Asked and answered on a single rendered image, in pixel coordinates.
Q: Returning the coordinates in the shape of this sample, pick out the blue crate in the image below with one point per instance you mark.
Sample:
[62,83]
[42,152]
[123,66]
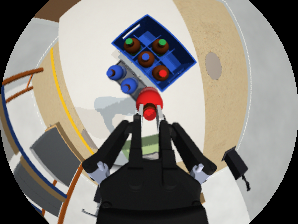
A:
[148,31]

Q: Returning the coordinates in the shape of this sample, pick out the brown bottle with red cap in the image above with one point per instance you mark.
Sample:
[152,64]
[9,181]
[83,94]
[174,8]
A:
[161,75]

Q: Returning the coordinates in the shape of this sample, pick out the red bottle with pale pink label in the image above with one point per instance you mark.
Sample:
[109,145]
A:
[150,98]

